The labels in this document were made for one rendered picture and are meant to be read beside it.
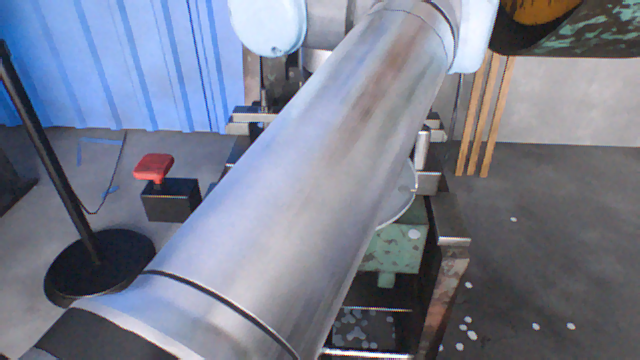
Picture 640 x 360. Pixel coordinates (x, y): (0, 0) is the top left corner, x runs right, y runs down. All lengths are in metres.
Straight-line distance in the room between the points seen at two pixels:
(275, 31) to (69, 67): 2.23
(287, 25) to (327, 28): 0.03
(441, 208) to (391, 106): 0.66
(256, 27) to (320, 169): 0.23
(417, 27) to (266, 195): 0.16
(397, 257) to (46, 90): 2.24
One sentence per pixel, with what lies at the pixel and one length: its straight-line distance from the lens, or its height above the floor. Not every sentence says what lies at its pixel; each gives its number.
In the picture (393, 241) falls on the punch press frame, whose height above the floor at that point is 0.59.
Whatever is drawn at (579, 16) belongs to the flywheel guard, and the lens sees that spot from 0.61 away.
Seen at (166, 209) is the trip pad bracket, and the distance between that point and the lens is 0.84.
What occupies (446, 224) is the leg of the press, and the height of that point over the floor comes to 0.64.
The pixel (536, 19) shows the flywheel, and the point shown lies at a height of 1.00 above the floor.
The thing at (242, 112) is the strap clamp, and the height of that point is 0.76.
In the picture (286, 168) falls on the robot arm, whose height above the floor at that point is 1.09.
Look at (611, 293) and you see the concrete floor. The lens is 1.82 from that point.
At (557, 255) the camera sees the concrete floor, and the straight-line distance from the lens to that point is 1.85.
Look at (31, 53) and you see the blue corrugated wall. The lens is 2.64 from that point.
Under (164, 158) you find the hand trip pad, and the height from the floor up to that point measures 0.76.
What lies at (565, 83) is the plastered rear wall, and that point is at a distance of 2.41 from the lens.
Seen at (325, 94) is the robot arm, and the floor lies 1.10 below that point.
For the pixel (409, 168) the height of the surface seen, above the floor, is 0.78.
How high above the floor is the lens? 1.19
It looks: 37 degrees down
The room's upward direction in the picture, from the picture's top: straight up
